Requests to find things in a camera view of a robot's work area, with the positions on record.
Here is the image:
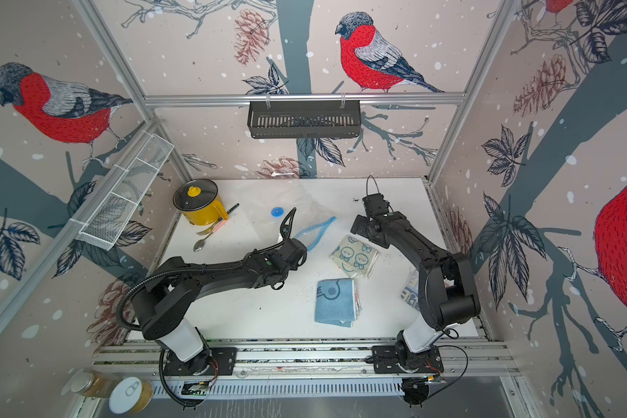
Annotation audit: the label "tin can white lid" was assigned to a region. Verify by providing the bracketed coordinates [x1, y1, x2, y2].
[108, 377, 153, 415]

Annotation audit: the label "glass jar amber content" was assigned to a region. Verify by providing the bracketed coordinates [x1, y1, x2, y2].
[61, 369, 121, 399]

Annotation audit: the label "metal spoon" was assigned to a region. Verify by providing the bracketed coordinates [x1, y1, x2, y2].
[193, 232, 214, 253]

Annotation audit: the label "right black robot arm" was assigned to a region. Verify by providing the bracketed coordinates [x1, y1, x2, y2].
[351, 193, 481, 370]

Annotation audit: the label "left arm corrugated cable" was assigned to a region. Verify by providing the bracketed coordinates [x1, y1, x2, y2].
[116, 207, 298, 331]

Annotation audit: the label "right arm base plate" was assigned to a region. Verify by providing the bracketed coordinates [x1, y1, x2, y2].
[365, 344, 444, 374]

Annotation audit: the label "cream towel blue faces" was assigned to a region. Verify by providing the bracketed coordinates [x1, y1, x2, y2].
[330, 235, 380, 278]

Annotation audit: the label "clear vacuum bag blue zip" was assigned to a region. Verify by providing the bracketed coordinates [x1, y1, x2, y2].
[234, 179, 367, 254]

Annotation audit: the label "white mesh wall basket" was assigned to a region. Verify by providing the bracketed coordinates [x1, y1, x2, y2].
[76, 132, 174, 250]

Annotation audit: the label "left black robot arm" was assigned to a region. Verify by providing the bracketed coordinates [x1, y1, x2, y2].
[117, 239, 308, 362]

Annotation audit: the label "yellow pot with lid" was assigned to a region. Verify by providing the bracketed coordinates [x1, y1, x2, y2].
[172, 179, 229, 226]

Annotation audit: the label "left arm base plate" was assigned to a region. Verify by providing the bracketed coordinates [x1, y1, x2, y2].
[164, 347, 238, 377]

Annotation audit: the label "blue folded towel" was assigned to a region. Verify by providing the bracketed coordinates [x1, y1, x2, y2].
[315, 278, 362, 327]

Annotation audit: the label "pink handled fork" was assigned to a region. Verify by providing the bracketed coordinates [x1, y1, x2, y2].
[197, 219, 225, 236]

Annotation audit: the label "black wire shelf basket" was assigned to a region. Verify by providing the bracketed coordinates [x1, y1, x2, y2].
[247, 100, 362, 139]

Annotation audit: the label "dark green pen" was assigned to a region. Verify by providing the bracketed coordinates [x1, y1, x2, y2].
[226, 202, 240, 215]

